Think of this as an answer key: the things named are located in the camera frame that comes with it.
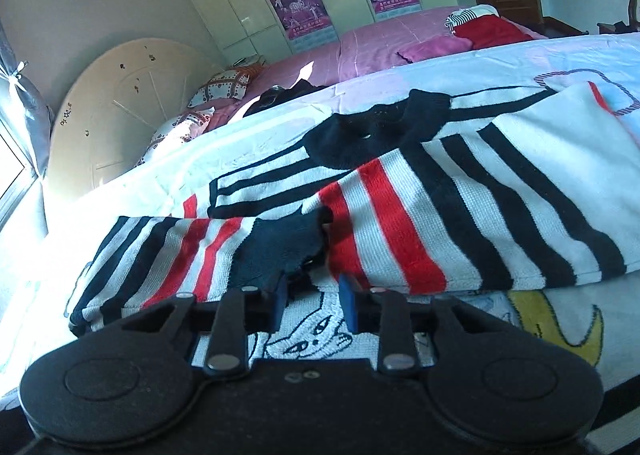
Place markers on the round beige headboard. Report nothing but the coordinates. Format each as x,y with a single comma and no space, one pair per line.
115,125

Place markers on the patterned pillow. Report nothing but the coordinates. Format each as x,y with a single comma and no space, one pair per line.
175,132
220,85

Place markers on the pink cloth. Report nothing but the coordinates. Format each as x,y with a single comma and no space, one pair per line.
435,49

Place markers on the grey curtain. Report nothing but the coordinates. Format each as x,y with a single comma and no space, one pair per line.
27,110

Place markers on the small striped cloth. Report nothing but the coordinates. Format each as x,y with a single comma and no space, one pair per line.
462,17

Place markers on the red cloth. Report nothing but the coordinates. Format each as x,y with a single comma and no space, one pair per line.
492,32

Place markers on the pink bedsheet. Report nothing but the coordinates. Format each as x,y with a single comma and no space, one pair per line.
370,42

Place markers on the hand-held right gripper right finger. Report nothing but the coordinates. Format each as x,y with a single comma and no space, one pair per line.
348,305

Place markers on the striped knit sweater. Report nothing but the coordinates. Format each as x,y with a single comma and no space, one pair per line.
450,195

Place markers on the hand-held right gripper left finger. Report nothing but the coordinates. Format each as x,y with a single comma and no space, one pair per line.
280,305

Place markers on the dark cloth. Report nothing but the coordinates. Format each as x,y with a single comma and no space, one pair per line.
285,96

